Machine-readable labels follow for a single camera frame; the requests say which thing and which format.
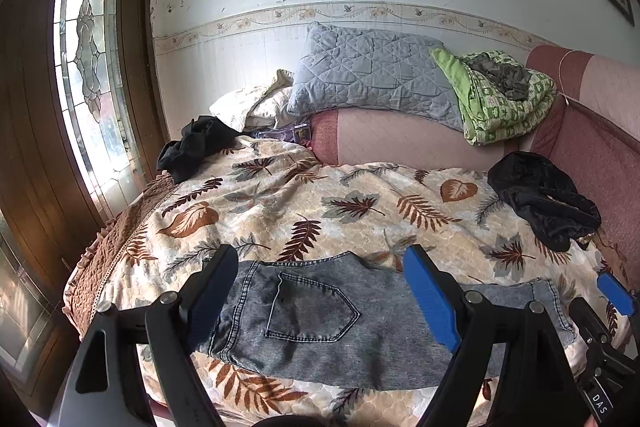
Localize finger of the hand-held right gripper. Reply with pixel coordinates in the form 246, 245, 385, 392
597, 271, 638, 318
569, 296, 614, 354

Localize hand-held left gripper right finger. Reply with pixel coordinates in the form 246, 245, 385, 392
401, 244, 591, 427

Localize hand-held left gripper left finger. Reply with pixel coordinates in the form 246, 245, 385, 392
47, 243, 240, 427

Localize grey denim pants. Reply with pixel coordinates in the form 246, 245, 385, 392
192, 251, 576, 393

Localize brown ruffled bedspread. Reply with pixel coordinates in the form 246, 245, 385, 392
62, 172, 176, 343

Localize black shiny garment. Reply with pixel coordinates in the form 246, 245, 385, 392
487, 152, 602, 252

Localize leaf-print blanket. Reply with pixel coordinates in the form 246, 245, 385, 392
95, 138, 631, 427

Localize black crumpled garment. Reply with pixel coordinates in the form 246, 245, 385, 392
156, 115, 246, 184

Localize pink sofa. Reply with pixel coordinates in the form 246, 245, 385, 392
307, 44, 640, 278

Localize purple packet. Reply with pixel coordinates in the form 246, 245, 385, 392
250, 123, 313, 148

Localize green patterned folded blanket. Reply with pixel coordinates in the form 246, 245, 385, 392
429, 48, 557, 146

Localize cream pillow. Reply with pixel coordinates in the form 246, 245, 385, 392
209, 69, 296, 132

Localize dark grey cloth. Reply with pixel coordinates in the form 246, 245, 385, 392
467, 54, 533, 100

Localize grey quilted pillow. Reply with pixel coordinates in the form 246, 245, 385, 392
286, 22, 466, 132

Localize wooden door with stained glass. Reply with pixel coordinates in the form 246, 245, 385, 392
0, 0, 171, 408

